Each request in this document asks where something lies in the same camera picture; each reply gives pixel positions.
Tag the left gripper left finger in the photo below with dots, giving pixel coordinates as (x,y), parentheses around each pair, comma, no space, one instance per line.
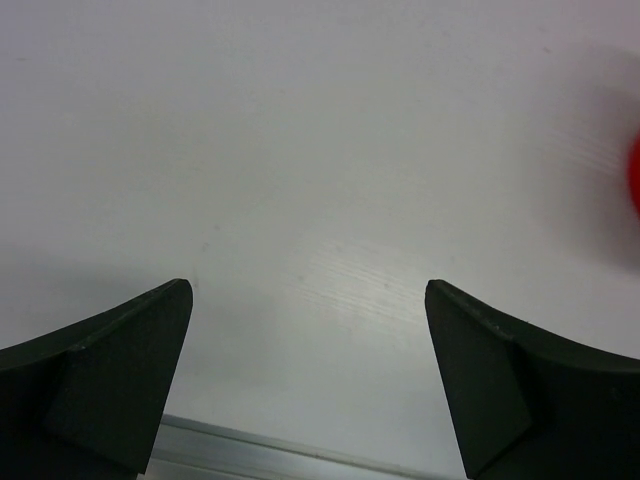
(86,401)

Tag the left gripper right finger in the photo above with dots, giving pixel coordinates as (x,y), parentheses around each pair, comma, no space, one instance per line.
(526,403)

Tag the red mesh plastic bin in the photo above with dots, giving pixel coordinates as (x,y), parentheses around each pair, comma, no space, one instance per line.
(633,173)

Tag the aluminium front rail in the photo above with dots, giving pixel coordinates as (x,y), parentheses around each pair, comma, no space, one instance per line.
(187,449)

